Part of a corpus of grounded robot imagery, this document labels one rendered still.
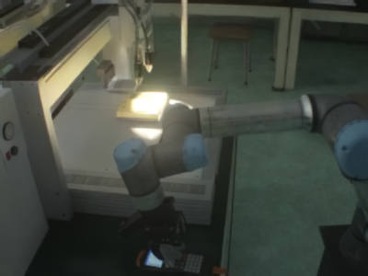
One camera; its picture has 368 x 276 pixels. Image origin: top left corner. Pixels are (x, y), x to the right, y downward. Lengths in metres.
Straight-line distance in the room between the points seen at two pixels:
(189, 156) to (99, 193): 0.45
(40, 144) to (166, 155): 0.43
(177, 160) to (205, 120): 0.15
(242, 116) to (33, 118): 0.53
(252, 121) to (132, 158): 0.30
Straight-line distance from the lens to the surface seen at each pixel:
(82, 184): 1.27
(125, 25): 1.55
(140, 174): 0.87
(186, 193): 1.19
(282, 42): 3.58
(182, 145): 0.86
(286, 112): 0.99
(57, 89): 1.16
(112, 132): 1.49
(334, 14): 3.56
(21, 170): 1.13
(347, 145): 0.89
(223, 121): 0.96
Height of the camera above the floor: 1.63
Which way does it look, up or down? 34 degrees down
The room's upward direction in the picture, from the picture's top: 1 degrees counter-clockwise
